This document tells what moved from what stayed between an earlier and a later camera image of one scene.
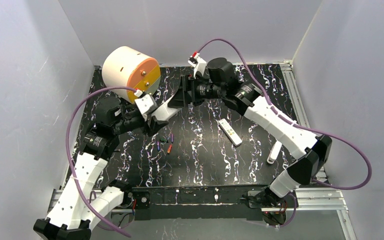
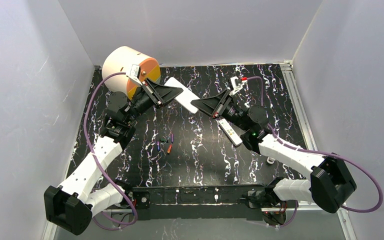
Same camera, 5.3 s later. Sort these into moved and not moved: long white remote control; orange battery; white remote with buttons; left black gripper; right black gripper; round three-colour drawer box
Moved: left black gripper; white remote with buttons; right black gripper
Not moved: long white remote control; orange battery; round three-colour drawer box
